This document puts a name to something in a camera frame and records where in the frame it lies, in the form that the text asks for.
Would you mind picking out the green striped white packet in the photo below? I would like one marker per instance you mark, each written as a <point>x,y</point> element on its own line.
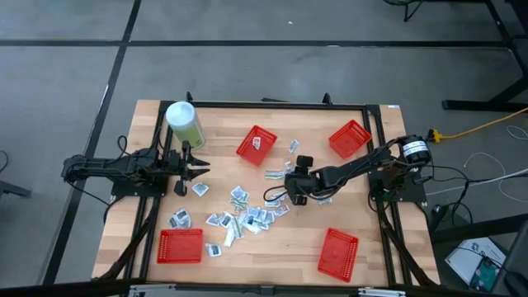
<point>238,229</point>
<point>238,205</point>
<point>274,175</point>

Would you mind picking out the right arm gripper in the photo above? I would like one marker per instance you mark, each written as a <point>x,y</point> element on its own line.
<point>299,181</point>

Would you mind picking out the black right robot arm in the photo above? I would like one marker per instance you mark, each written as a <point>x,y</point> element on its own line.
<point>350,167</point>

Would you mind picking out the black camera crossbar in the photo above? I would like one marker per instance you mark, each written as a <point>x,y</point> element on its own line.
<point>206,287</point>

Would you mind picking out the long plain white packet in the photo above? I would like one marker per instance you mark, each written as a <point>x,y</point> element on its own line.
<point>229,238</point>

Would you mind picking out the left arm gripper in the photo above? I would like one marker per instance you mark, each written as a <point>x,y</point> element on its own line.
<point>179,165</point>

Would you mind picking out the red plastic slotted basket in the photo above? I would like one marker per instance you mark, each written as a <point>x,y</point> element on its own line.
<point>180,246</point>
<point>338,255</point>
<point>247,152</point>
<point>350,139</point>

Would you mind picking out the black chair leg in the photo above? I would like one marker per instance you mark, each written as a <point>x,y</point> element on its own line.
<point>12,189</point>

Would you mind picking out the silver aluminium bracket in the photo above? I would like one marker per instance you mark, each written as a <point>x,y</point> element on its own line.
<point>381,293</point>
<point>152,290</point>

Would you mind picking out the white paper booklet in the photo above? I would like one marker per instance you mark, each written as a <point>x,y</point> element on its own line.
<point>466,260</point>

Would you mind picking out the black desk frame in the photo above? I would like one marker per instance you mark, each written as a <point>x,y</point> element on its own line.
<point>474,105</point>

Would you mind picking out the teal circuit board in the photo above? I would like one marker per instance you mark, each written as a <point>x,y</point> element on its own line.
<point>484,276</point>

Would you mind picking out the black floor beam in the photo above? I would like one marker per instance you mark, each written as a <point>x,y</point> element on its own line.
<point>474,229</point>

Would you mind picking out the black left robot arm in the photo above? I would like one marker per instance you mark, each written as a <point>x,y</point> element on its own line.
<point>103,167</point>

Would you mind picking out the green white wipes canister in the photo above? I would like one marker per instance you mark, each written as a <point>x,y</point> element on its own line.
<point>183,121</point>

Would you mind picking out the black chair base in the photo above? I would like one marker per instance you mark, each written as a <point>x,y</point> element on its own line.
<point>407,12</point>

